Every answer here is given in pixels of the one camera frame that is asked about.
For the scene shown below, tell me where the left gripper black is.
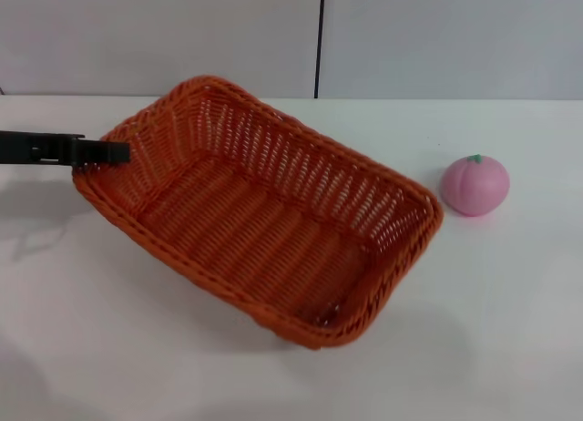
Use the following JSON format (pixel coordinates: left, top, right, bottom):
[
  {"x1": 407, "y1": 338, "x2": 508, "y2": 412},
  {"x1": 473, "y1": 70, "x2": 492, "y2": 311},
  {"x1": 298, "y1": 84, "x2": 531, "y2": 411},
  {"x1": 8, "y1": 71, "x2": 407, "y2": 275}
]
[{"x1": 0, "y1": 129, "x2": 132, "y2": 169}]

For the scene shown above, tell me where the orange woven plastic basket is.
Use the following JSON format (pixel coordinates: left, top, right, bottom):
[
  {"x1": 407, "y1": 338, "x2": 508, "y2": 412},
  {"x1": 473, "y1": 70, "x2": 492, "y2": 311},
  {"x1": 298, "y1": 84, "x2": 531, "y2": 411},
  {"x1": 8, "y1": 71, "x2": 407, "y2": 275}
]
[{"x1": 71, "y1": 75, "x2": 445, "y2": 352}]

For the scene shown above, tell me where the pink peach toy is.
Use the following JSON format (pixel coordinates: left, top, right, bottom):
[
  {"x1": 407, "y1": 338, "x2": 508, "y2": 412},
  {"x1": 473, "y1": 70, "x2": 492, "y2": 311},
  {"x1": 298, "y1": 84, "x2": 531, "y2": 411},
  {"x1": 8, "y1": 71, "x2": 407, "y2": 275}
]
[{"x1": 439, "y1": 154, "x2": 511, "y2": 219}]

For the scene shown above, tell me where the black vertical wall seam strip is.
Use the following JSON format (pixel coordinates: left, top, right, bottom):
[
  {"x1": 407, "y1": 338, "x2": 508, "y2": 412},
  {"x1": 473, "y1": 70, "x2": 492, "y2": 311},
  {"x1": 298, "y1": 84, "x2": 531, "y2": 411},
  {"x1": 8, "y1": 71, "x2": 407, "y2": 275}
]
[{"x1": 313, "y1": 0, "x2": 328, "y2": 100}]

